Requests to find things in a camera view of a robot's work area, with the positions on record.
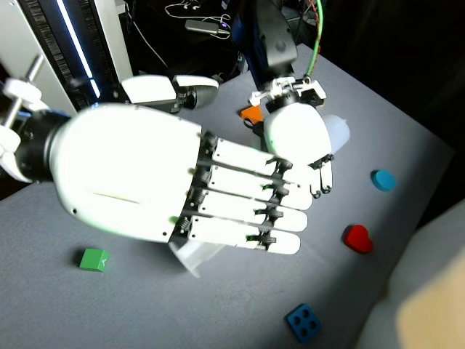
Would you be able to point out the green cube block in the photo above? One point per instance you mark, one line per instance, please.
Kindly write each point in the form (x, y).
(92, 259)

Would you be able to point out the orange block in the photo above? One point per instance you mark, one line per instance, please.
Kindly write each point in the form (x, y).
(252, 113)

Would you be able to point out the white robot body column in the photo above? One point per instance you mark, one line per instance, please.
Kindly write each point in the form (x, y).
(109, 29)

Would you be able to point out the grey power bank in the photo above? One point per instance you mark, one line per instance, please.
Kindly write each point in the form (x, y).
(201, 26)

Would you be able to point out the grey table cloth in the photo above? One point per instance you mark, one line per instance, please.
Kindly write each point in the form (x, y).
(218, 309)

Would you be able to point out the blue square four-hole block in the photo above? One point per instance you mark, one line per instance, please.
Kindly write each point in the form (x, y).
(304, 323)

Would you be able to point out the red heart block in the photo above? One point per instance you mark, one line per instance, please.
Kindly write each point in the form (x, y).
(357, 238)

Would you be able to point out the blue round block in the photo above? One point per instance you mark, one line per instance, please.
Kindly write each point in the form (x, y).
(383, 180)

